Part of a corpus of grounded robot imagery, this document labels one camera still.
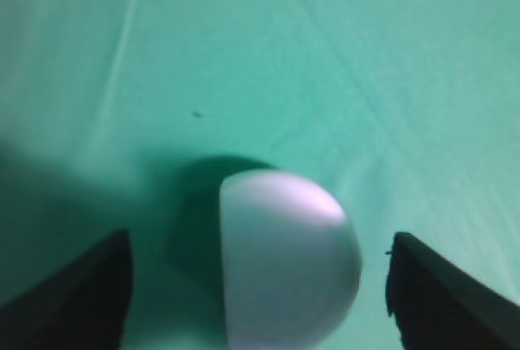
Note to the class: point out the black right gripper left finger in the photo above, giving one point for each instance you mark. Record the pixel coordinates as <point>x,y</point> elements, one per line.
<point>82,306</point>

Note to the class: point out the white earphone case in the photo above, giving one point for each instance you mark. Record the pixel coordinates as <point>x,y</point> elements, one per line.
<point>291,261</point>

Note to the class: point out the green tablecloth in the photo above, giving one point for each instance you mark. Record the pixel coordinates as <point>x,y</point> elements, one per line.
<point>113,110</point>

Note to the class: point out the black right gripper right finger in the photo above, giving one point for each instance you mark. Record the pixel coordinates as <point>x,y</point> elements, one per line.
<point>436,305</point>

